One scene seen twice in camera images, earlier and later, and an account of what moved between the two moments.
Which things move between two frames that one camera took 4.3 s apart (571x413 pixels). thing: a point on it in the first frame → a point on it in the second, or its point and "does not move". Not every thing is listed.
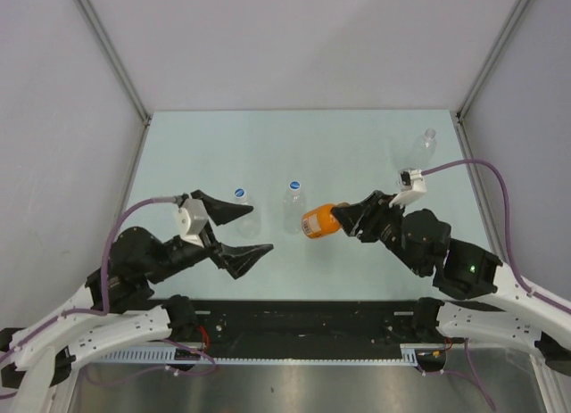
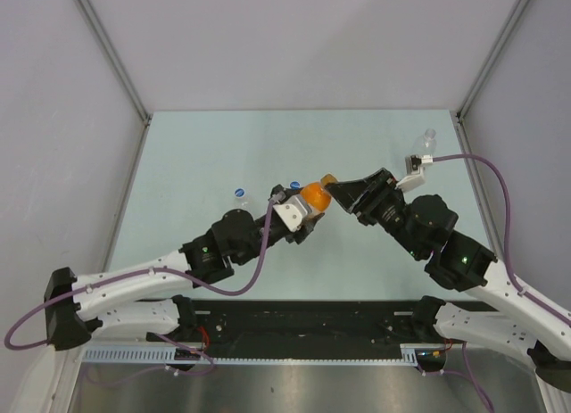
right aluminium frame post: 522,0 does not move
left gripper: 239,260 → 308,226
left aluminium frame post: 97,26 does not move
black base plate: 252,323 does not move
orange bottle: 319,221 → 316,197
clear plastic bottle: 423,148 does not move
